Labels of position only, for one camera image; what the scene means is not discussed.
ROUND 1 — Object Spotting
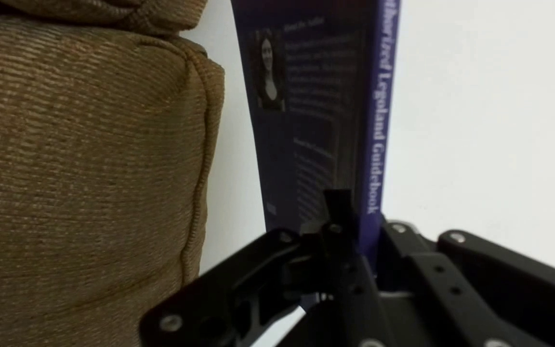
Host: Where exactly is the brown fabric couch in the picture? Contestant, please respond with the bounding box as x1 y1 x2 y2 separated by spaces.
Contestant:
0 0 227 347

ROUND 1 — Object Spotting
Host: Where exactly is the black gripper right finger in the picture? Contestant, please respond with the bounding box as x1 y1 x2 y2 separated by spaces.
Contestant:
375 220 555 347

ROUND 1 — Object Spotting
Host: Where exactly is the blue Legoland guidebook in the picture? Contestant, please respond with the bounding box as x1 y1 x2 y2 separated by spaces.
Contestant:
228 0 402 266

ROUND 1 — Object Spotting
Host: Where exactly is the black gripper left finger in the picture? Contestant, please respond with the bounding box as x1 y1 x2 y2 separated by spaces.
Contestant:
138 189 381 347

